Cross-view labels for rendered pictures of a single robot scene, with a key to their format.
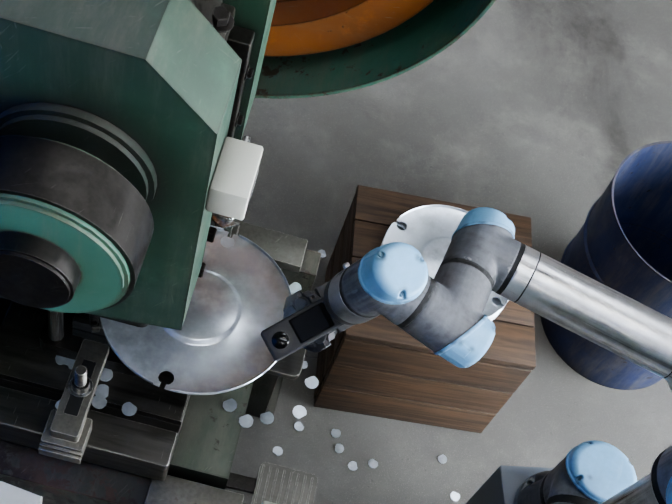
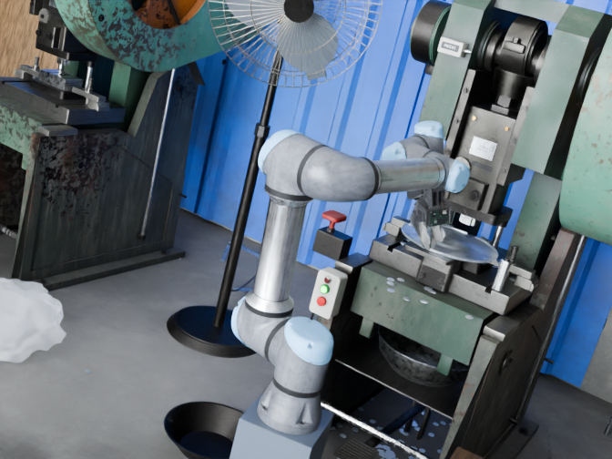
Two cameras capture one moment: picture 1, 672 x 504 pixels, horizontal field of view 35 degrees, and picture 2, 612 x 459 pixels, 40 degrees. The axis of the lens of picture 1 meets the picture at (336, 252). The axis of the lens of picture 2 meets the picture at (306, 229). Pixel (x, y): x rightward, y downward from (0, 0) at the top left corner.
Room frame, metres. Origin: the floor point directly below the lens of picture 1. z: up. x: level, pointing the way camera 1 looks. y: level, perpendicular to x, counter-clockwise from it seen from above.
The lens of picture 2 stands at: (1.74, -2.00, 1.47)
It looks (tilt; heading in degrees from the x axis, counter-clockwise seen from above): 18 degrees down; 124
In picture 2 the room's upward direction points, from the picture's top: 14 degrees clockwise
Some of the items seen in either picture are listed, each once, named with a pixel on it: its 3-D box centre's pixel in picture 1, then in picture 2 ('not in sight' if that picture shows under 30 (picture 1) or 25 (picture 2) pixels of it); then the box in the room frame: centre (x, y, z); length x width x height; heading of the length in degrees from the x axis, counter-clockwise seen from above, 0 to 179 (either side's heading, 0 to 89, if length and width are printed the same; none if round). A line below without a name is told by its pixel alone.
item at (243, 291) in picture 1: (198, 305); (449, 240); (0.78, 0.16, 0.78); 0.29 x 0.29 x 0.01
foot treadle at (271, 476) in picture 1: (169, 465); (389, 430); (0.78, 0.15, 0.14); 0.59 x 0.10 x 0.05; 97
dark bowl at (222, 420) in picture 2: not in sight; (210, 438); (0.42, -0.25, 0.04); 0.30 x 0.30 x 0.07
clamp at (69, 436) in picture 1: (78, 391); (413, 222); (0.60, 0.27, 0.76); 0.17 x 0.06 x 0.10; 7
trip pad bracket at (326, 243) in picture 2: not in sight; (328, 260); (0.48, 0.02, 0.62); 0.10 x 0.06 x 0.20; 7
